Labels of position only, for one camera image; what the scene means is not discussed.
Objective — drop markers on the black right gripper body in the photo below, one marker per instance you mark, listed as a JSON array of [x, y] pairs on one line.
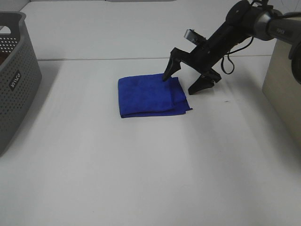
[[203, 57]]

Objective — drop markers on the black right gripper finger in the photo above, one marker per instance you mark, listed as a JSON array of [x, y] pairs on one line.
[[205, 81], [172, 67]]

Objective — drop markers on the blue towel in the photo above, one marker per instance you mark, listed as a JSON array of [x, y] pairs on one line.
[[148, 95]]

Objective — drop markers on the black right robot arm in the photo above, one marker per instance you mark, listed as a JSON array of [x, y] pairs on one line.
[[243, 21]]

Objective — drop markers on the beige storage box grey rim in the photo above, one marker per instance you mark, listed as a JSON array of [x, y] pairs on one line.
[[281, 88]]

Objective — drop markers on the grey perforated plastic basket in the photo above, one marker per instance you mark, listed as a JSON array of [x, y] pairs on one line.
[[20, 75]]

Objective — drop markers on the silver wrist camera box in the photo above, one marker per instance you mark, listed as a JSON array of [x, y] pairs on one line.
[[194, 37]]

